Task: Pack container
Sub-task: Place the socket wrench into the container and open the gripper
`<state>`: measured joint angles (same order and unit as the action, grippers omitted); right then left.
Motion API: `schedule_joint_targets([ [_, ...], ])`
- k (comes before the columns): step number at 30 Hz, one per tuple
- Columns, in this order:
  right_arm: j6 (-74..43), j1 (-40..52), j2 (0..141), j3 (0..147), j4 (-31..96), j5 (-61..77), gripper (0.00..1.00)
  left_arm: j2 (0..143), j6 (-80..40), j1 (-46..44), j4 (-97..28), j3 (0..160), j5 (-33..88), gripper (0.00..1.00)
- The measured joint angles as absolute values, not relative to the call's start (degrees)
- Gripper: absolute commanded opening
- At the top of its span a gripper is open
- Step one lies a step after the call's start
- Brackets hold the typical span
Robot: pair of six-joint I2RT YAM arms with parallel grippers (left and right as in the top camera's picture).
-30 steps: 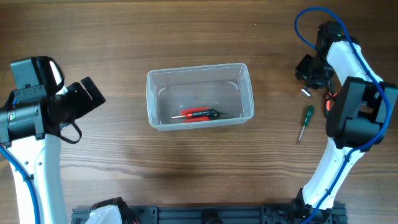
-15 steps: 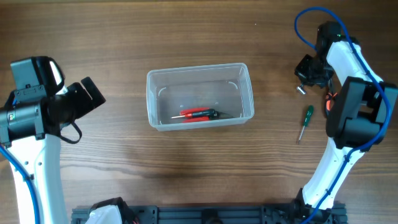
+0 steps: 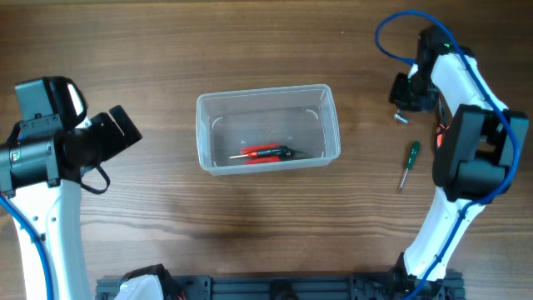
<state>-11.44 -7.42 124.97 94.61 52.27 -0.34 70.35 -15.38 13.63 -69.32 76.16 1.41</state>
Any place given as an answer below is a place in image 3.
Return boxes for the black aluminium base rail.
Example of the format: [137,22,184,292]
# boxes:
[95,272,466,300]

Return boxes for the green handled screwdriver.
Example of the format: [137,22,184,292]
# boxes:
[397,141,421,193]

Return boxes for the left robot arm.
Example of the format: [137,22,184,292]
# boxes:
[1,76,142,299]

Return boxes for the clear plastic storage container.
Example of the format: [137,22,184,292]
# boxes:
[196,84,341,176]

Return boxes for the black red screwdriver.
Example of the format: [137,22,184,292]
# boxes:
[230,144,292,159]

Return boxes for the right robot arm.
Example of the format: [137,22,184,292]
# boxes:
[389,25,529,298]

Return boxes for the orange black needle-nose pliers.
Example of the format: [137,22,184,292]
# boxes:
[435,97,449,150]

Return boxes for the left blue cable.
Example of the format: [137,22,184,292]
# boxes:
[0,193,55,300]

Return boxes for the blue cable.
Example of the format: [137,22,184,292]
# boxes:
[374,10,521,300]
[0,193,55,300]

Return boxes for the right blue cable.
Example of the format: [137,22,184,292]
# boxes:
[374,10,521,300]

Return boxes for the red handled snips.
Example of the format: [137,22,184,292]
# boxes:
[230,143,311,164]

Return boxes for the silver socket wrench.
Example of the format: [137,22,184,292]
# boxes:
[394,109,410,124]

